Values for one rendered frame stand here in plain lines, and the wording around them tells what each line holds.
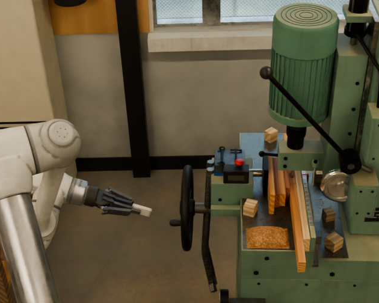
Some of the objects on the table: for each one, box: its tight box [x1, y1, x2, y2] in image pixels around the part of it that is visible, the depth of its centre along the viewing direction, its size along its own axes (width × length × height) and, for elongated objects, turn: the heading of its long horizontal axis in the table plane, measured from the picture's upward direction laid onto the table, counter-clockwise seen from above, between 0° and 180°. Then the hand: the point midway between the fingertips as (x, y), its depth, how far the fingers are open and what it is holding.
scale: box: [301, 171, 314, 226], centre depth 202 cm, size 50×1×1 cm, turn 179°
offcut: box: [264, 127, 278, 144], centre depth 225 cm, size 4×3×4 cm
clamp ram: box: [249, 156, 269, 192], centre depth 204 cm, size 9×8×9 cm
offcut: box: [243, 198, 258, 218], centre depth 195 cm, size 4×4×4 cm
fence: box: [301, 171, 316, 251], centre depth 204 cm, size 60×2×6 cm, turn 179°
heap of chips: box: [246, 226, 290, 249], centre depth 186 cm, size 8×12×3 cm
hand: (141, 210), depth 224 cm, fingers closed
